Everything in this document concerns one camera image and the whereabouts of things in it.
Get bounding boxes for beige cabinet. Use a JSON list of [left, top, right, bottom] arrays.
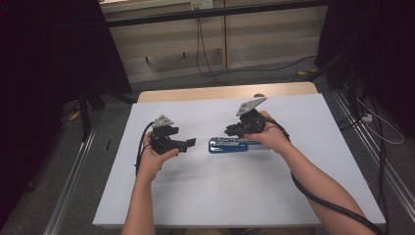
[[99, 0, 329, 84]]

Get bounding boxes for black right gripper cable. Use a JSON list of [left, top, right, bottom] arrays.
[[264, 117, 387, 235]]

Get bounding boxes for white wall socket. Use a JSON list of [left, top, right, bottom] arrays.
[[190, 0, 214, 11]]

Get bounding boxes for black horizontal rail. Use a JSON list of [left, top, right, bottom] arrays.
[[106, 0, 329, 28]]

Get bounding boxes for person's right hand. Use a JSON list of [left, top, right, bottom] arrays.
[[244, 111, 292, 155]]

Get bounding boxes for black stand legs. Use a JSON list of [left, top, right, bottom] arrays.
[[306, 48, 363, 116], [77, 86, 135, 142]]

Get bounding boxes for blue stapler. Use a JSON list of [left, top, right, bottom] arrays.
[[207, 136, 272, 155]]

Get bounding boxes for person's left hand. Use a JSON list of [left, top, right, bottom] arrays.
[[138, 130, 180, 183]]

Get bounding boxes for black power cable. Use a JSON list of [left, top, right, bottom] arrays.
[[197, 16, 227, 86], [195, 8, 209, 77]]

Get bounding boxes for black curtain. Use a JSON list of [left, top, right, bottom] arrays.
[[314, 0, 415, 138], [0, 0, 133, 226]]

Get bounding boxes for aluminium floor rail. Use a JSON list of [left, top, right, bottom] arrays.
[[42, 126, 98, 235], [332, 90, 415, 223]]

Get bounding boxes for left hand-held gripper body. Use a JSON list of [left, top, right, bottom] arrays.
[[150, 115, 180, 156]]

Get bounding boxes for black floor cable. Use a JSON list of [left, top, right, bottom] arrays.
[[224, 54, 318, 82]]

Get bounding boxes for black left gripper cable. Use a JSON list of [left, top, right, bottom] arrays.
[[134, 120, 156, 177]]

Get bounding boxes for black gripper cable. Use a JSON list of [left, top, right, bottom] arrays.
[[134, 120, 156, 177], [264, 117, 387, 235]]

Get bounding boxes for white cable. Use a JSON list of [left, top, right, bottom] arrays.
[[356, 97, 405, 146]]

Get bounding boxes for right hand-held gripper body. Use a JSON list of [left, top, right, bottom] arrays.
[[235, 93, 267, 134]]

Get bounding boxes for wooden table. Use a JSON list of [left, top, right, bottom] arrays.
[[136, 81, 319, 104]]

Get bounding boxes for white table cover sheet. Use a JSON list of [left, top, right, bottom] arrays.
[[92, 93, 387, 228]]

